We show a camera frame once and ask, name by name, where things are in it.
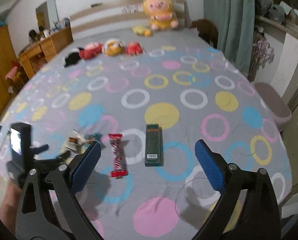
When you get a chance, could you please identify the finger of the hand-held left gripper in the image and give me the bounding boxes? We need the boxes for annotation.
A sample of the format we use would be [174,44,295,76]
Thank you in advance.
[30,144,50,155]
[33,152,72,173]

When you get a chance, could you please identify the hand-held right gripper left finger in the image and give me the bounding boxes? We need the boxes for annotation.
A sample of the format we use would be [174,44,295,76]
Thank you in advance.
[15,141,102,240]

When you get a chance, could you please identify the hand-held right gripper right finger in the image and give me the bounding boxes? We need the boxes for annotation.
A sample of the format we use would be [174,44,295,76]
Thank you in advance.
[194,139,281,240]

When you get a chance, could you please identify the white wrapper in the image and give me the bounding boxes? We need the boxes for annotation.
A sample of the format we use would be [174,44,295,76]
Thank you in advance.
[65,130,86,153]

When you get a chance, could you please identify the blue snack wrapper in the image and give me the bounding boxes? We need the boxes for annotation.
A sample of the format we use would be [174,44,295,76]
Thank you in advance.
[85,132,102,143]

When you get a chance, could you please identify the red candy wrapper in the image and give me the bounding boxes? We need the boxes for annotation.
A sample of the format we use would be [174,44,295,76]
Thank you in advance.
[108,133,128,179]

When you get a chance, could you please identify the dark green box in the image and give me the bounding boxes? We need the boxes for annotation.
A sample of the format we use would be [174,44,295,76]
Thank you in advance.
[145,124,163,167]

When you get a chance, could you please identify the person's left forearm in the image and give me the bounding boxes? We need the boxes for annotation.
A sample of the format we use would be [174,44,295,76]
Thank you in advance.
[0,181,23,233]

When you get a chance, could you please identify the pile of pink clothes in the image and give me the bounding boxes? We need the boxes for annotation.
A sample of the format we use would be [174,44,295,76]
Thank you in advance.
[5,66,21,80]

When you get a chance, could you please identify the pink stool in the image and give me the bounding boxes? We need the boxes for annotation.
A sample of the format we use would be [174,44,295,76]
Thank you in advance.
[252,81,292,130]

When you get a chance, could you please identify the circle patterned grey bed sheet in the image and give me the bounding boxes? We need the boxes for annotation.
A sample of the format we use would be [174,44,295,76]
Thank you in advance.
[0,26,293,240]

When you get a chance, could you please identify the yellow wooden wardrobe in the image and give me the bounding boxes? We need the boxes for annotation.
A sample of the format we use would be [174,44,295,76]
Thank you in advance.
[0,25,21,119]

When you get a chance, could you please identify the black plush toy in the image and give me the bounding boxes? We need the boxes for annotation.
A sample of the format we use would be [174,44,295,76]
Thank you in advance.
[63,50,82,68]

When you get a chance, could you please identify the wooden desk with drawers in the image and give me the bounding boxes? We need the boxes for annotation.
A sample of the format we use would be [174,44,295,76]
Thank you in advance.
[18,26,74,79]

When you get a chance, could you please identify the row of desk items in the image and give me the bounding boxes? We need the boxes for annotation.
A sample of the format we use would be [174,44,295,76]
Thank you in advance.
[28,17,71,43]

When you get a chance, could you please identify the round yellow plush toy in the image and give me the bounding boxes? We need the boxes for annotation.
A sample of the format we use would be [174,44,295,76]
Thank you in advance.
[101,38,126,57]

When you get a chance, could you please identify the bundle of clothes hangers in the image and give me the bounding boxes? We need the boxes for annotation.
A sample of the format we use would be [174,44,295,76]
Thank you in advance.
[251,34,274,80]

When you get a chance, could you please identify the small red plush toy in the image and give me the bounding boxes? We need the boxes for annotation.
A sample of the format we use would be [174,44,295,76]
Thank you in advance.
[125,41,146,56]

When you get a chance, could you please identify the brown chair back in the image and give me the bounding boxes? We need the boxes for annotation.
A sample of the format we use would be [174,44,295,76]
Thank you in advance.
[191,19,219,48]

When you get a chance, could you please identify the green curtain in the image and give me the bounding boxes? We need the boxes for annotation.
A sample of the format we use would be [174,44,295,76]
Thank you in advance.
[202,0,255,77]

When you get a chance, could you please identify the small yellow plush toy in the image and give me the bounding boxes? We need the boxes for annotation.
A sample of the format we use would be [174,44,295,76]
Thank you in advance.
[131,25,153,37]

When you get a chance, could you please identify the striped wooden headboard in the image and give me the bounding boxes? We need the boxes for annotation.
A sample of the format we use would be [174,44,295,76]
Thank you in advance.
[69,0,185,34]

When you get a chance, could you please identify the large yellow plush doll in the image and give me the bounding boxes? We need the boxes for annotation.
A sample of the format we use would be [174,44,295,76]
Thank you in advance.
[142,0,179,32]

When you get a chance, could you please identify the grey cloths on windowsill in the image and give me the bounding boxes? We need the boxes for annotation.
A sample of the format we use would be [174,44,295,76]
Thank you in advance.
[256,0,298,25]

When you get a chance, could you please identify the wall mirror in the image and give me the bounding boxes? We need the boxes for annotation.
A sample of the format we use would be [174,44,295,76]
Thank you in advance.
[35,0,59,33]

